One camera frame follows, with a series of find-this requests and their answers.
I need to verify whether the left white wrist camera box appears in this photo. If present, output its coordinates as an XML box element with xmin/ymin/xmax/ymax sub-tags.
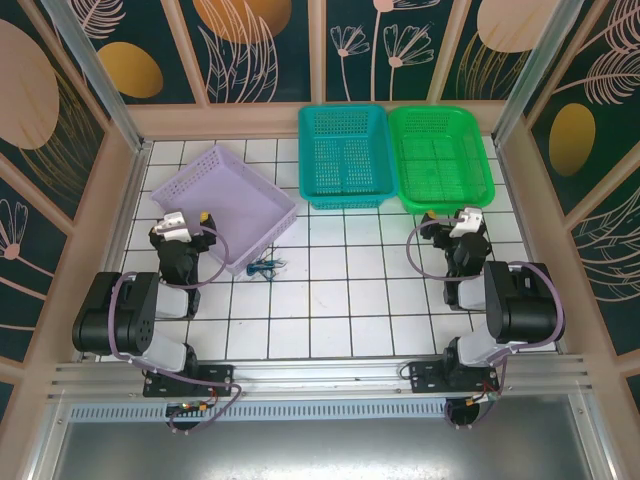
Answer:
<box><xmin>151</xmin><ymin>211</ymin><xmax>192</xmax><ymax>242</ymax></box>

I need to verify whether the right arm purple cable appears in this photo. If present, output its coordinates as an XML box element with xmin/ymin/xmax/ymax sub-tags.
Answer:
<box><xmin>405</xmin><ymin>215</ymin><xmax>567</xmax><ymax>430</ymax></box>

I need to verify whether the teal perforated plastic basket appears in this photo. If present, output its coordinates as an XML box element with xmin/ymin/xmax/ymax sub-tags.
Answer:
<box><xmin>297</xmin><ymin>103</ymin><xmax>400</xmax><ymax>211</ymax></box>

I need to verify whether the aluminium mounting rail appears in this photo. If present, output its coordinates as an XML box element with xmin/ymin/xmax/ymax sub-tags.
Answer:
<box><xmin>47</xmin><ymin>354</ymin><xmax>596</xmax><ymax>404</ymax></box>

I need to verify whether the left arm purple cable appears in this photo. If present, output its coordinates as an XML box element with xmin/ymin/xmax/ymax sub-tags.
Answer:
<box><xmin>110</xmin><ymin>224</ymin><xmax>244</xmax><ymax>435</ymax></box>

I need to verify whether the grey metal shelf panel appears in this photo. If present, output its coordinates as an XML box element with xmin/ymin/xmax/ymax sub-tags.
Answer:
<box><xmin>47</xmin><ymin>419</ymin><xmax>619</xmax><ymax>480</ymax></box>

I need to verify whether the green perforated plastic basket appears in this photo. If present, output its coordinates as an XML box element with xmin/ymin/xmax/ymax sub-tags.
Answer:
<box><xmin>387</xmin><ymin>104</ymin><xmax>497</xmax><ymax>215</ymax></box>

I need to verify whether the grey slotted cable duct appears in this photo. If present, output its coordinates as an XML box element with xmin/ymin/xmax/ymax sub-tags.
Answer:
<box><xmin>67</xmin><ymin>402</ymin><xmax>584</xmax><ymax>424</ymax></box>

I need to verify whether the lilac perforated plastic basket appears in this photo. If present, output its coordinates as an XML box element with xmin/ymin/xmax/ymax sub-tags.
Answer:
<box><xmin>149</xmin><ymin>143</ymin><xmax>300</xmax><ymax>278</ymax></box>

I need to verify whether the aluminium frame post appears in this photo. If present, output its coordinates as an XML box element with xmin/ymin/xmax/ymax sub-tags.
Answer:
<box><xmin>491</xmin><ymin>0</ymin><xmax>586</xmax><ymax>144</ymax></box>
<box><xmin>42</xmin><ymin>0</ymin><xmax>154</xmax><ymax>154</ymax></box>

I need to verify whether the blue cable bundle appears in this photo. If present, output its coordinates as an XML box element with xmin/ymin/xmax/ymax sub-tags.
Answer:
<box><xmin>259</xmin><ymin>243</ymin><xmax>289</xmax><ymax>276</ymax></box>

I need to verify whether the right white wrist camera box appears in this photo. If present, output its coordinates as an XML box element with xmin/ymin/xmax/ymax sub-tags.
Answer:
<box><xmin>448</xmin><ymin>205</ymin><xmax>485</xmax><ymax>239</ymax></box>

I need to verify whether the blue thin cable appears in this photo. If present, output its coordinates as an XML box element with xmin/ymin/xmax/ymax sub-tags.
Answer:
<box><xmin>246</xmin><ymin>257</ymin><xmax>281</xmax><ymax>282</ymax></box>
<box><xmin>249</xmin><ymin>252</ymin><xmax>289</xmax><ymax>281</ymax></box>

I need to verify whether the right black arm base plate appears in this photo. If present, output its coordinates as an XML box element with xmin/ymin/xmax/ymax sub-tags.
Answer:
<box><xmin>407</xmin><ymin>360</ymin><xmax>501</xmax><ymax>396</ymax></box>

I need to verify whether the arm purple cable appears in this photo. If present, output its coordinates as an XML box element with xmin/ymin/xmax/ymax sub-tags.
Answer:
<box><xmin>405</xmin><ymin>215</ymin><xmax>567</xmax><ymax>430</ymax></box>
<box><xmin>110</xmin><ymin>224</ymin><xmax>244</xmax><ymax>435</ymax></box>

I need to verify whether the small circuit board connector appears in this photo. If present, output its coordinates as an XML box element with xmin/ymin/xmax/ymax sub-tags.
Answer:
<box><xmin>467</xmin><ymin>389</ymin><xmax>502</xmax><ymax>407</ymax></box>
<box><xmin>166</xmin><ymin>399</ymin><xmax>221</xmax><ymax>417</ymax></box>

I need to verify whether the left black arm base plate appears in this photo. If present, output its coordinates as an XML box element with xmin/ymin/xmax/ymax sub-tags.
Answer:
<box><xmin>142</xmin><ymin>363</ymin><xmax>236</xmax><ymax>399</ymax></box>

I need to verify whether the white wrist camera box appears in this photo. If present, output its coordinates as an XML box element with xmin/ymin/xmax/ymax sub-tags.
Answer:
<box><xmin>151</xmin><ymin>211</ymin><xmax>192</xmax><ymax>242</ymax></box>
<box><xmin>448</xmin><ymin>205</ymin><xmax>485</xmax><ymax>239</ymax></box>

